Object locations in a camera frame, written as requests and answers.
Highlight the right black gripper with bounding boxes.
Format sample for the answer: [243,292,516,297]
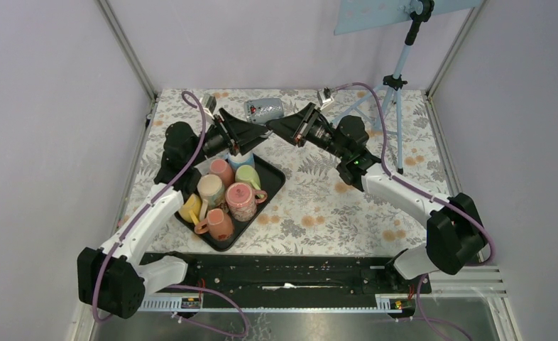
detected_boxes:
[266,103,349,161]

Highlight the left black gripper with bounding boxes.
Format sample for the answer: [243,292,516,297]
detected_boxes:
[188,108,269,167]

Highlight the grey mug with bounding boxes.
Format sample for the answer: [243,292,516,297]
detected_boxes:
[244,97,285,125]

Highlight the light green mug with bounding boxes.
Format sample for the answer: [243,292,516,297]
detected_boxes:
[235,164,261,190]

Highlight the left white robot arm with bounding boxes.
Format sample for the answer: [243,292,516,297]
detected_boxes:
[77,109,269,319]

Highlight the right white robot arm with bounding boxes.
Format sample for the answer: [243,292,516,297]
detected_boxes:
[266,103,488,293]

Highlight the light blue mug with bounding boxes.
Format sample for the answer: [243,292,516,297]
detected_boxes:
[227,151,255,171]

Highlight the plain pink mug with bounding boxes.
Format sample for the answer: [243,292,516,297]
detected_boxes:
[209,159,235,189]

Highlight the cream floral mug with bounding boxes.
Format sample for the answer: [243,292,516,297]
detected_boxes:
[197,174,225,220]

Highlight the yellow mug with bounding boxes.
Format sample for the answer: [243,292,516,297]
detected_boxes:
[178,194,202,224]

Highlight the salmon textured square mug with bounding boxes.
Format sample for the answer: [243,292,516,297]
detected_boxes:
[194,208,235,242]

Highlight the black plastic tray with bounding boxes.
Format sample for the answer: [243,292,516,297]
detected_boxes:
[175,154,285,251]

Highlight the floral tablecloth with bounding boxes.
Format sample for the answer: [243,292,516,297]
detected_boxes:
[119,89,450,256]

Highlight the light blue tripod stand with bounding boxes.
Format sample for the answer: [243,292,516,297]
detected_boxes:
[322,0,483,176]

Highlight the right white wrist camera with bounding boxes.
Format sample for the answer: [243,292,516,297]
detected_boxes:
[317,87,335,112]

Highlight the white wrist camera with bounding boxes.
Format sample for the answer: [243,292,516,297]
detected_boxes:
[200,93,217,119]
[317,87,335,112]

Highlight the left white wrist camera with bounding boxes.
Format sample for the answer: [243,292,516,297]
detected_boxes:
[200,93,217,119]

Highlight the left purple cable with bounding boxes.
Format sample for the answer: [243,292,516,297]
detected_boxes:
[92,90,214,324]

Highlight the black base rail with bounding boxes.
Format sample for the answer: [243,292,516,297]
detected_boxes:
[138,251,433,312]

